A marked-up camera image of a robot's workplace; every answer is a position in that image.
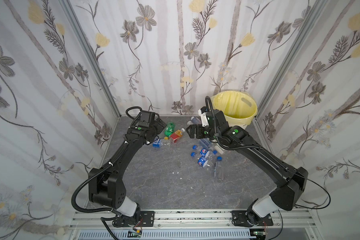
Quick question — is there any blue label bottle white cap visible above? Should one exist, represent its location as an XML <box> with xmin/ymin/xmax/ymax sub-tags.
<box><xmin>152</xmin><ymin>139</ymin><xmax>171</xmax><ymax>148</ymax></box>

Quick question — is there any dark green bottle yellow cap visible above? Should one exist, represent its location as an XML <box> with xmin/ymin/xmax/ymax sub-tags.
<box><xmin>164</xmin><ymin>122</ymin><xmax>175</xmax><ymax>139</ymax></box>

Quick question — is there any clear bottle blue cap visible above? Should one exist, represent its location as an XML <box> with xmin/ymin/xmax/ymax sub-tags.
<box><xmin>215</xmin><ymin>157</ymin><xmax>224</xmax><ymax>180</ymax></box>

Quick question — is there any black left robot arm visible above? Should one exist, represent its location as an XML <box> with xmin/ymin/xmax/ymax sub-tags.
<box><xmin>71</xmin><ymin>107</ymin><xmax>167</xmax><ymax>225</ymax></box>

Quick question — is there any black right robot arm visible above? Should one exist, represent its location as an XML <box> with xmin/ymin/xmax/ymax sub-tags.
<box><xmin>186</xmin><ymin>107</ymin><xmax>308</xmax><ymax>227</ymax></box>

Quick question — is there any white bin with yellow bag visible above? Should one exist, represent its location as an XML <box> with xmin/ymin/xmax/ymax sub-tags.
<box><xmin>211</xmin><ymin>91</ymin><xmax>258</xmax><ymax>130</ymax></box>

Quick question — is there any clear bottle blue tint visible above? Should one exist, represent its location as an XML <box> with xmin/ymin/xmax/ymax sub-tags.
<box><xmin>191</xmin><ymin>117</ymin><xmax>202</xmax><ymax>125</ymax></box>

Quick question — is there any blue label clear bottle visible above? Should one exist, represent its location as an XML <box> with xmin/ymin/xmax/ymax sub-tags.
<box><xmin>199</xmin><ymin>139</ymin><xmax>214</xmax><ymax>149</ymax></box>

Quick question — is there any clear bottle white green label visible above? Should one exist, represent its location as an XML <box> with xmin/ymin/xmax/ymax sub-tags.
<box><xmin>214</xmin><ymin>144</ymin><xmax>226</xmax><ymax>155</ymax></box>

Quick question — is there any red yellow label bottle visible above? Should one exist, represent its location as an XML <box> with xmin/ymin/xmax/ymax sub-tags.
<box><xmin>170</xmin><ymin>128</ymin><xmax>186</xmax><ymax>143</ymax></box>

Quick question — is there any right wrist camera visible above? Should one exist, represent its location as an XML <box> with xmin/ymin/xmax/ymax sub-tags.
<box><xmin>198</xmin><ymin>107</ymin><xmax>212</xmax><ymax>127</ymax></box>

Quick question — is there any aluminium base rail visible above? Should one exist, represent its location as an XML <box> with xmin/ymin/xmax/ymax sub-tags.
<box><xmin>67</xmin><ymin>208</ymin><xmax>322</xmax><ymax>240</ymax></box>

